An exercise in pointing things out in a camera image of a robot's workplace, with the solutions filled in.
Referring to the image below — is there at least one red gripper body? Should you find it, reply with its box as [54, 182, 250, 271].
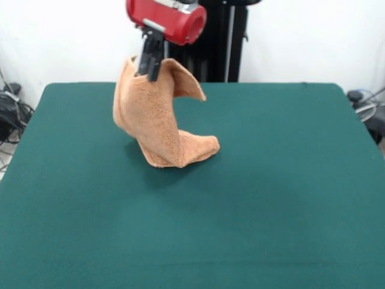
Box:
[125, 0, 208, 46]

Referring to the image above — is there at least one black cable tangle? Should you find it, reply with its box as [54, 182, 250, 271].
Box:
[0, 82, 35, 145]

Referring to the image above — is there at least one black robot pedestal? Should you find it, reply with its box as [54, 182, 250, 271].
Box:
[141, 0, 262, 84]

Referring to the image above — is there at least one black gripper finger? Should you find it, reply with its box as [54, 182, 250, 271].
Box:
[146, 32, 165, 82]
[137, 30, 155, 76]

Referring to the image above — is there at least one orange terry towel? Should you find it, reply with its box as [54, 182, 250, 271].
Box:
[112, 55, 220, 168]

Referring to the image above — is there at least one dark green table cloth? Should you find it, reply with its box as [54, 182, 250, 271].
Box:
[0, 82, 385, 289]

